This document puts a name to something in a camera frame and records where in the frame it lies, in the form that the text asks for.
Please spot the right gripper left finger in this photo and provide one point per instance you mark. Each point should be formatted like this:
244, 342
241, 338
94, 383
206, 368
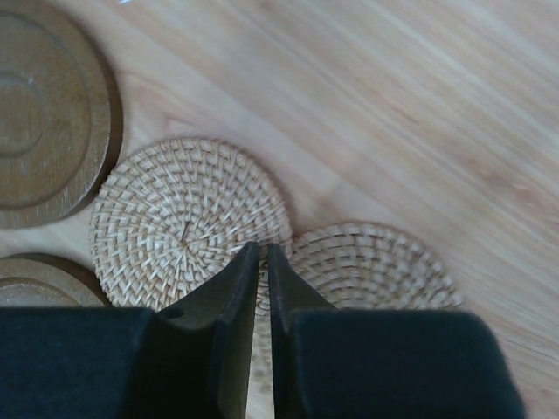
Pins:
190, 359

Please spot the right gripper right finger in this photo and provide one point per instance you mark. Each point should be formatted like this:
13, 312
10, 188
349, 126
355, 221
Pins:
351, 363

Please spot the woven rattan coaster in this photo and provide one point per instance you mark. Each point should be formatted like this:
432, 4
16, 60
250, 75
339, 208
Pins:
372, 266
175, 213

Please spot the brown wooden coaster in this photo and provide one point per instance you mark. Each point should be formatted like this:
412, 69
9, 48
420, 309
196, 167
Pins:
44, 280
61, 115

